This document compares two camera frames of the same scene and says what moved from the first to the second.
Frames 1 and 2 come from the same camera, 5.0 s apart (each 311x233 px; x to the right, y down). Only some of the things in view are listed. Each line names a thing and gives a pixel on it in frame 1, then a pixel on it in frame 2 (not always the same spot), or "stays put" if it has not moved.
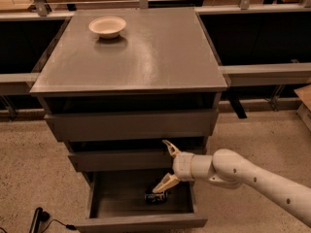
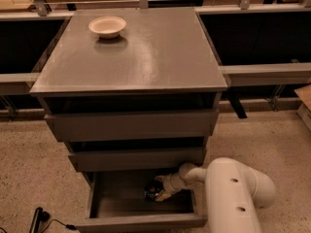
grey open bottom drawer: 117,202 stays put
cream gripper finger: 169,181 -> 162,196
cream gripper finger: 173,149 -> 160,178
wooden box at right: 303,95 stays put
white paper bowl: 108,26 stays put
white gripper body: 183,166 -> 170,184
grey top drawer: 169,124 stays put
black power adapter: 38,217 stays put
